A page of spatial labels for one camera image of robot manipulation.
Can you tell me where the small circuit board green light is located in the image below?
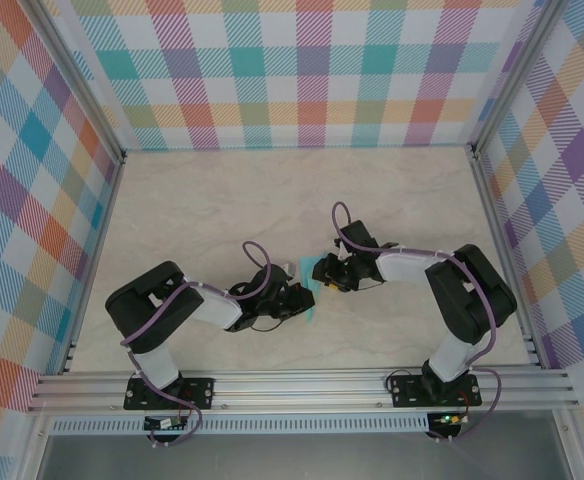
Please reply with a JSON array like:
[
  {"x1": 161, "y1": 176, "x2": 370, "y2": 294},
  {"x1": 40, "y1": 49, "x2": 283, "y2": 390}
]
[{"x1": 434, "y1": 412, "x2": 473, "y2": 427}]

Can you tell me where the slanted aluminium frame post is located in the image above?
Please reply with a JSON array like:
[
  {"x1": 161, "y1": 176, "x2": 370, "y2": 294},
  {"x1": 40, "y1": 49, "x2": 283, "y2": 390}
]
[
  {"x1": 470, "y1": 0, "x2": 562, "y2": 157},
  {"x1": 30, "y1": 0, "x2": 127, "y2": 164}
]

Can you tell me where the wide aluminium mounting rail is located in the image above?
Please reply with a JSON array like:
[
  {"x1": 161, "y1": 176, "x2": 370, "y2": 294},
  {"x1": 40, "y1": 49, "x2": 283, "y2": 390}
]
[{"x1": 25, "y1": 368, "x2": 581, "y2": 414}]

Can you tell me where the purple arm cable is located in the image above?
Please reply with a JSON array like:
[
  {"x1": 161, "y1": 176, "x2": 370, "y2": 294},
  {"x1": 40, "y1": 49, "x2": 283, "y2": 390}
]
[
  {"x1": 331, "y1": 200, "x2": 504, "y2": 444},
  {"x1": 120, "y1": 240, "x2": 275, "y2": 448}
]

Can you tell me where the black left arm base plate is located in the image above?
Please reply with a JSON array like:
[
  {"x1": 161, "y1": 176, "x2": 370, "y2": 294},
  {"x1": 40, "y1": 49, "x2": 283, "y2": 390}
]
[{"x1": 124, "y1": 377, "x2": 216, "y2": 412}]

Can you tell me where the small black circuit board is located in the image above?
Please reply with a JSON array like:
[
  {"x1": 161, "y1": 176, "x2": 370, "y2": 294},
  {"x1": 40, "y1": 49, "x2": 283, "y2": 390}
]
[{"x1": 143, "y1": 415, "x2": 189, "y2": 432}]

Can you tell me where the slotted grey cable tray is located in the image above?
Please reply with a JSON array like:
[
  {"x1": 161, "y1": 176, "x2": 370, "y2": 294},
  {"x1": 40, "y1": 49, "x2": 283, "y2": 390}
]
[{"x1": 50, "y1": 413, "x2": 431, "y2": 435}]

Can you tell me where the thin black left gripper wire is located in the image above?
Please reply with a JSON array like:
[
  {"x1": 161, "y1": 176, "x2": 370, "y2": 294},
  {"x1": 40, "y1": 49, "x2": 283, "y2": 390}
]
[{"x1": 249, "y1": 316, "x2": 286, "y2": 334}]

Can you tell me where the teal cloth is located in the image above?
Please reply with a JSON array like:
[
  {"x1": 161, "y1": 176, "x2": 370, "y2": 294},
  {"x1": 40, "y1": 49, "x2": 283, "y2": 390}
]
[{"x1": 298, "y1": 253, "x2": 324, "y2": 324}]

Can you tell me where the aluminium table side rail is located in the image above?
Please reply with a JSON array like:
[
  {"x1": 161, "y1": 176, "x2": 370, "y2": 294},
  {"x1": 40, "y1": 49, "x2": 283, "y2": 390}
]
[
  {"x1": 59, "y1": 152, "x2": 127, "y2": 377},
  {"x1": 469, "y1": 144, "x2": 544, "y2": 371}
]

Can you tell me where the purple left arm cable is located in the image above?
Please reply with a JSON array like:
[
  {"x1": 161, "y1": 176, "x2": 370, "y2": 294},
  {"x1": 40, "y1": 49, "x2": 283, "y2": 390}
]
[{"x1": 120, "y1": 240, "x2": 275, "y2": 448}]

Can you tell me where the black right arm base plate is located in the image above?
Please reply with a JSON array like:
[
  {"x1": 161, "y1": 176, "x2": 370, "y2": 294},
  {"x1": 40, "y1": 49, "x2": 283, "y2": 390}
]
[{"x1": 389, "y1": 373, "x2": 482, "y2": 409}]

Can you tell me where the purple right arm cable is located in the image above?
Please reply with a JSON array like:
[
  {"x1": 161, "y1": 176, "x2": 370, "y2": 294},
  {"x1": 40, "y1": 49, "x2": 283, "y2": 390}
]
[{"x1": 331, "y1": 200, "x2": 504, "y2": 444}]

